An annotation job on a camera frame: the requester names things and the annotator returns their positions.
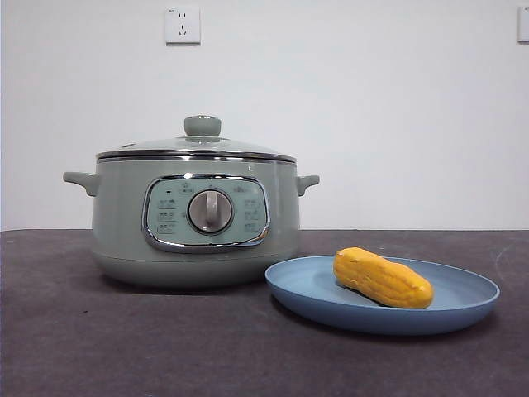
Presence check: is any glass lid with green knob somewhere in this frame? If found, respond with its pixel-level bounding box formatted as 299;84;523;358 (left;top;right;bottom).
95;115;298;162

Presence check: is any yellow corn cob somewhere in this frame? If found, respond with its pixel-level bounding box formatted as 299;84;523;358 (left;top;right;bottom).
332;246;435;309

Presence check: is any blue round plate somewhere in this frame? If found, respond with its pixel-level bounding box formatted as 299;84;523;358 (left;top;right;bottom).
264;254;501;336

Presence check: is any pale green electric steamer pot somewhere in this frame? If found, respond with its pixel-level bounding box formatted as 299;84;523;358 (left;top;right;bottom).
62;158;321;289

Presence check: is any white wall socket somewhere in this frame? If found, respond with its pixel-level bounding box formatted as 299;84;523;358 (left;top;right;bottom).
164;5;202;46

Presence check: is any white wall plate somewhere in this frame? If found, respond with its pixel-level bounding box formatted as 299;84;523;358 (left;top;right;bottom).
517;6;529;44

